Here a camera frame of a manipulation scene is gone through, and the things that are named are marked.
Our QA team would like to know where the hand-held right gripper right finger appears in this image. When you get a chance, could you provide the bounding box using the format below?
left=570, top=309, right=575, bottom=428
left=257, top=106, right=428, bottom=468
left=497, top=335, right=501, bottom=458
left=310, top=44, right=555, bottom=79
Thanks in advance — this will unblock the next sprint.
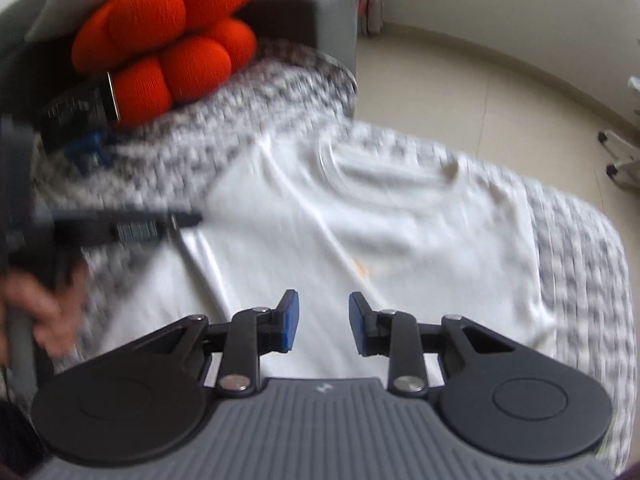
left=348, top=291, right=521, bottom=396

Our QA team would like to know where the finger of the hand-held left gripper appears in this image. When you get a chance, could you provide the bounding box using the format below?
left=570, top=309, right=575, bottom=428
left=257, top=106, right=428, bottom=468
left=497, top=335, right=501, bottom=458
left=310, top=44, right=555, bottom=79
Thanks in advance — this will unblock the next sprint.
left=52, top=209, right=203, bottom=247

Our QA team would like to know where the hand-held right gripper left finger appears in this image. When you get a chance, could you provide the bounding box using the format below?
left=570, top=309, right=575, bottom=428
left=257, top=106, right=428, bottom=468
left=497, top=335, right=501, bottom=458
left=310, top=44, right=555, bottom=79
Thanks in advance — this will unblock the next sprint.
left=130, top=289, right=301, bottom=399

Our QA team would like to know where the white printed sweatshirt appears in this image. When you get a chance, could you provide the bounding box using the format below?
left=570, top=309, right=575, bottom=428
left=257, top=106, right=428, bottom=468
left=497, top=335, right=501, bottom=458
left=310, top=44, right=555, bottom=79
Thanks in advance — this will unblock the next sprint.
left=97, top=122, right=558, bottom=396

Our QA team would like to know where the person's left hand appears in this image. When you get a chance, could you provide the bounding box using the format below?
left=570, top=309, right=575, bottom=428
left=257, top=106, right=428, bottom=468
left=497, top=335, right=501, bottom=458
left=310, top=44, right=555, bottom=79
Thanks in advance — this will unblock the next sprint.
left=0, top=265, right=91, bottom=356

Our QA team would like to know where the blue phone stand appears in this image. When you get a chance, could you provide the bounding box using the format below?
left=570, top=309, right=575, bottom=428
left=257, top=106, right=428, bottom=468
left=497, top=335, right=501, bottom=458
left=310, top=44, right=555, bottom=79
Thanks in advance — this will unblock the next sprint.
left=65, top=130, right=113, bottom=173

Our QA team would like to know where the smartphone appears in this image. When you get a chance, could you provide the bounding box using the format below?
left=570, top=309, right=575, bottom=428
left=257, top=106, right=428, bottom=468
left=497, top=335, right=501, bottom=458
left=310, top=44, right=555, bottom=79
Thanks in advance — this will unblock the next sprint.
left=37, top=72, right=122, bottom=153

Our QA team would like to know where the white pillow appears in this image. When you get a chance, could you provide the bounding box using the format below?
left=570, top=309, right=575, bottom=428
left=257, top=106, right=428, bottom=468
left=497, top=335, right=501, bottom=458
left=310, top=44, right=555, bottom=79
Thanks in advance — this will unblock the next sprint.
left=25, top=0, right=173, bottom=43

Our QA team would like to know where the orange flower cushion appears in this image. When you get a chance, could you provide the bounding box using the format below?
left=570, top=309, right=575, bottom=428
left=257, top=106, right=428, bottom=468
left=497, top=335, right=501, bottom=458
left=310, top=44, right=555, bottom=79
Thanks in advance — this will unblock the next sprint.
left=71, top=0, right=261, bottom=128

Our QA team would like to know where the grey checked quilt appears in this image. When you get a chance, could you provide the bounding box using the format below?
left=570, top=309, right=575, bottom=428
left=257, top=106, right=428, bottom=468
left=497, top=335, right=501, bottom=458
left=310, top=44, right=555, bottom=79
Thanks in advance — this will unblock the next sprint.
left=30, top=37, right=640, bottom=471

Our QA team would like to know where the person's dark clothing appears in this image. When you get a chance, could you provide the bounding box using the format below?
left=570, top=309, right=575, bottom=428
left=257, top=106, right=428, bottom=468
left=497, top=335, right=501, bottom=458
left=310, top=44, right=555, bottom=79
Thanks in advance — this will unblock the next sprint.
left=0, top=400, right=48, bottom=478

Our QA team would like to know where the grey sofa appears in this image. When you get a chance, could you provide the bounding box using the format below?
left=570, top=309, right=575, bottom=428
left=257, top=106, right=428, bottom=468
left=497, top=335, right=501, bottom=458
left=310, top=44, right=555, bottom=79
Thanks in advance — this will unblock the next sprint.
left=0, top=0, right=360, bottom=111

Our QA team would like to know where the white office chair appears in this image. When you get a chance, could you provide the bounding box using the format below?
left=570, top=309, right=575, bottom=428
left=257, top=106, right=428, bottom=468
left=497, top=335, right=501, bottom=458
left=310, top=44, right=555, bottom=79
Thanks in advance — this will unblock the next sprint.
left=597, top=75, right=640, bottom=191

